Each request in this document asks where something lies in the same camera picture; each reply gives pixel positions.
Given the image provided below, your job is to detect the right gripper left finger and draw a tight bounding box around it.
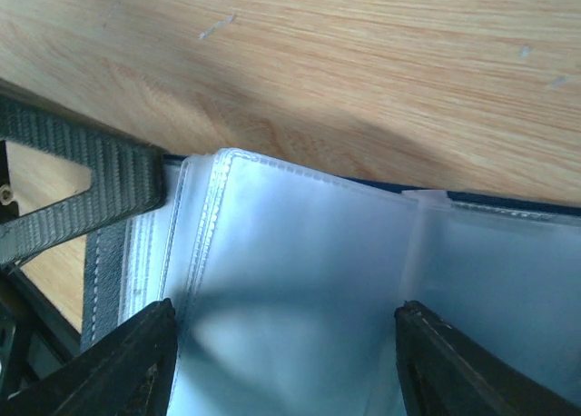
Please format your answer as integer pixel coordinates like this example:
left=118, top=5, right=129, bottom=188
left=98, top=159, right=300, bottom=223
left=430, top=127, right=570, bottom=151
left=1, top=299, right=177, bottom=415

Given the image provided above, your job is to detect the blue card holder wallet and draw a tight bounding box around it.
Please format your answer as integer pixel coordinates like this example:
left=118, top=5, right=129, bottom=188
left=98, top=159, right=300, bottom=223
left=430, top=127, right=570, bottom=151
left=81, top=148, right=580, bottom=415

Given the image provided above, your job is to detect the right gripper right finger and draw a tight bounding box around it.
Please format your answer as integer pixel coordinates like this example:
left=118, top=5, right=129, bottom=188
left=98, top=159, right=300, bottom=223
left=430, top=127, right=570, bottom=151
left=394, top=301, right=580, bottom=415

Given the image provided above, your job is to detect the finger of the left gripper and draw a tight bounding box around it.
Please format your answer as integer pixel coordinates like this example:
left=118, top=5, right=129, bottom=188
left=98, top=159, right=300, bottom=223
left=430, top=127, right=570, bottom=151
left=0, top=93, right=165, bottom=267

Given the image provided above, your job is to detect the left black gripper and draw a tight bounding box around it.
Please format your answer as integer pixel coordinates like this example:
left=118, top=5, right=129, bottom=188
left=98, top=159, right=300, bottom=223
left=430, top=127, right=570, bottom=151
left=1, top=264, right=80, bottom=398

